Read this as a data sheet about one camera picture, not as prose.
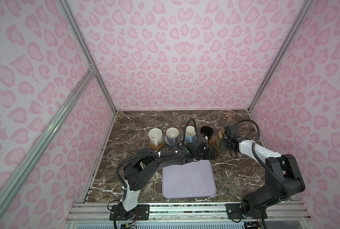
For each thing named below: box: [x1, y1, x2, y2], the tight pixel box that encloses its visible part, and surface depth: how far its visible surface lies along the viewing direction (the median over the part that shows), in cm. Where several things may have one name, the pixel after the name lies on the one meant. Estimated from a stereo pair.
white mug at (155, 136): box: [148, 127, 163, 148], surface depth 97 cm
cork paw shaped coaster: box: [212, 135, 221, 148], surface depth 102 cm
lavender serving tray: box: [162, 159, 217, 199], surface depth 85 cm
